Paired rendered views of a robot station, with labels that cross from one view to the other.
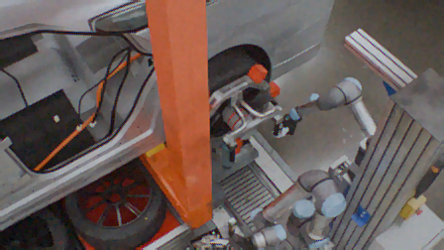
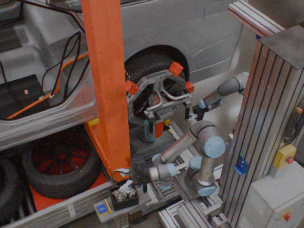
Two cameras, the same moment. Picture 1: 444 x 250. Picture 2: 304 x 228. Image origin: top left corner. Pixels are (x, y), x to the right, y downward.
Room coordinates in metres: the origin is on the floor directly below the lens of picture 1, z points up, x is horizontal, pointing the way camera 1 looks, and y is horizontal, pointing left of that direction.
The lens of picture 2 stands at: (-0.30, -0.32, 2.97)
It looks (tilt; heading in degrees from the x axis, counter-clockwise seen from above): 46 degrees down; 8
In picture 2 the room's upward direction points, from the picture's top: straight up
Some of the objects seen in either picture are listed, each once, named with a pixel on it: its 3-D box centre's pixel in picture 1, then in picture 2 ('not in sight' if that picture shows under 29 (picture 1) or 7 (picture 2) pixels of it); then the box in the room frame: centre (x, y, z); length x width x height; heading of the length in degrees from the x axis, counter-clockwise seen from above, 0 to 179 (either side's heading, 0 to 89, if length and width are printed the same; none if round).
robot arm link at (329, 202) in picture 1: (321, 217); (207, 164); (1.04, -0.48, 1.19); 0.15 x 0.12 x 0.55; 23
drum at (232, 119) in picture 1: (239, 121); (160, 105); (1.86, -0.10, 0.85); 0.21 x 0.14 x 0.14; 35
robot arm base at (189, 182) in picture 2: (300, 221); (195, 176); (1.17, -0.43, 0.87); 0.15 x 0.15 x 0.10
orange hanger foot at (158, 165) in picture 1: (165, 163); (101, 130); (1.64, 0.36, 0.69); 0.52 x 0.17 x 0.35; 35
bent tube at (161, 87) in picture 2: (259, 101); (174, 89); (1.87, -0.21, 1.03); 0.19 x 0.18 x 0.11; 35
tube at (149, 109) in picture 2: (231, 116); (152, 96); (1.76, -0.05, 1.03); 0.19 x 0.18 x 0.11; 35
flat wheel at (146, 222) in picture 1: (117, 200); (63, 159); (1.52, 0.71, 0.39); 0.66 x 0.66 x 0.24
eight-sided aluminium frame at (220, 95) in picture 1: (232, 113); (156, 99); (1.92, -0.06, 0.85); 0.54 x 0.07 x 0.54; 125
